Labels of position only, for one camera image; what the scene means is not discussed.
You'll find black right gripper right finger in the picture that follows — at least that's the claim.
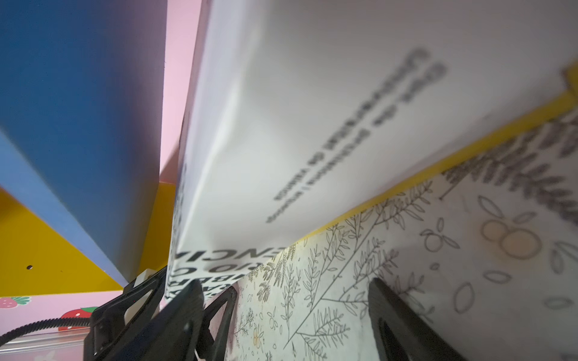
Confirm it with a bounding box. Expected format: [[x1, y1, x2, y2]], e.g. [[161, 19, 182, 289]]
[[368, 278, 464, 361]]

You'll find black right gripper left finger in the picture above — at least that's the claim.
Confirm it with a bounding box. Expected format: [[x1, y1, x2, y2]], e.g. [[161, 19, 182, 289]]
[[83, 269, 238, 360]]

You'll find white book black spanish text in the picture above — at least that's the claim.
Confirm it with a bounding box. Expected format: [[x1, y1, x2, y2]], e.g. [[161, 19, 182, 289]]
[[165, 1, 577, 300]]

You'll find yellow pink blue bookshelf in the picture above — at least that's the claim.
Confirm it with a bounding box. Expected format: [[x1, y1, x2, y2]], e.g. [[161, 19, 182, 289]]
[[0, 0, 578, 299]]

